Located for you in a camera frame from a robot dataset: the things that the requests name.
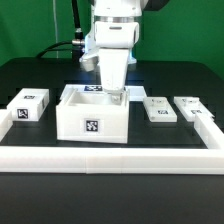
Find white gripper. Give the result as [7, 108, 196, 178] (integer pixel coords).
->
[98, 48, 129, 102]

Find white cabinet body box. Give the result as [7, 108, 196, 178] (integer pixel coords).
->
[56, 89, 129, 143]

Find white cabinet door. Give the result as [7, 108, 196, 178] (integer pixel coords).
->
[174, 96, 214, 122]
[143, 97, 177, 122]

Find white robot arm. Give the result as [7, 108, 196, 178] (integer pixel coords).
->
[80, 0, 169, 103]

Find small white cabinet top block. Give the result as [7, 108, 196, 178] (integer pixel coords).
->
[7, 88, 49, 121]

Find white marker sheet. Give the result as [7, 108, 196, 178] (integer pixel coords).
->
[60, 84, 146, 102]

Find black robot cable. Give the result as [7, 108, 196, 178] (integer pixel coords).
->
[35, 0, 86, 60]

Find white U-shaped fence frame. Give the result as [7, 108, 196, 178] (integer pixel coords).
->
[0, 109, 224, 175]

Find thin grey background cable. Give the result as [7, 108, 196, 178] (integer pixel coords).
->
[52, 0, 60, 50]

